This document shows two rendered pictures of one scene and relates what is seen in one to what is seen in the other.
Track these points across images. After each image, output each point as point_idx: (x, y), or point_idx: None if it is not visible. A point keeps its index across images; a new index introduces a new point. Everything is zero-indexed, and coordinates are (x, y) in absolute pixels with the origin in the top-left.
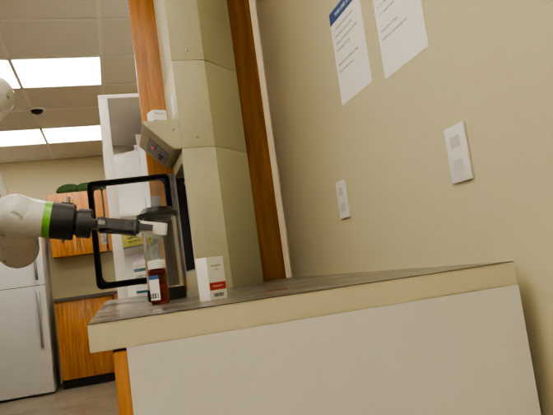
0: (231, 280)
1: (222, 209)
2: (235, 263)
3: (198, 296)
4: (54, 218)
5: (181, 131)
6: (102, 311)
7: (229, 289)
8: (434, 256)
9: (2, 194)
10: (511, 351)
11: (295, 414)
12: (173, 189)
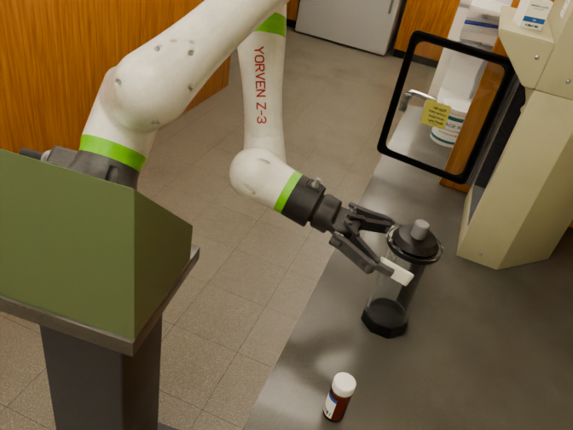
0: (500, 263)
1: (540, 188)
2: (518, 246)
3: (396, 386)
4: (288, 207)
5: (548, 64)
6: (279, 368)
7: (472, 313)
8: None
9: (269, 107)
10: None
11: None
12: (512, 84)
